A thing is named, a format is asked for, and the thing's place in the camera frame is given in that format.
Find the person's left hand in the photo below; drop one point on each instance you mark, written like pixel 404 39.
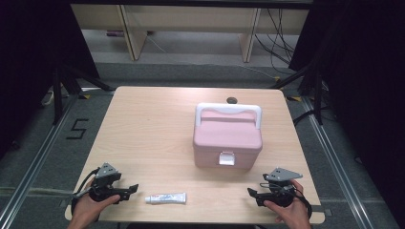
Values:
pixel 86 206

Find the black metal stand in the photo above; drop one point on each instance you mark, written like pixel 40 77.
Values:
pixel 317 95
pixel 58 95

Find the grey metal floor rail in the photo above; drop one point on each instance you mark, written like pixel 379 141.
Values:
pixel 35 165
pixel 334 159

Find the person's right hand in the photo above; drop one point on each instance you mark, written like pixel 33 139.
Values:
pixel 294 214

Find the pink plastic storage box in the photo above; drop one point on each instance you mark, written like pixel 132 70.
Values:
pixel 227 136

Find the small purple item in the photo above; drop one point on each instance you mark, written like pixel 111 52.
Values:
pixel 114 33

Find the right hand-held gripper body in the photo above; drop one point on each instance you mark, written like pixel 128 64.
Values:
pixel 281 192

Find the white toothpaste tube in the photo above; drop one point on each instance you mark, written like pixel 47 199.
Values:
pixel 165 198

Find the light wooden bench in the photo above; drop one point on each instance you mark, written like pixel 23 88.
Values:
pixel 191 16

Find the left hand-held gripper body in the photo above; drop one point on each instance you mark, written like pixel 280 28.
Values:
pixel 106 191

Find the black curtain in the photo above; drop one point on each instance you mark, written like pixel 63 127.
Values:
pixel 31 63
pixel 366 79

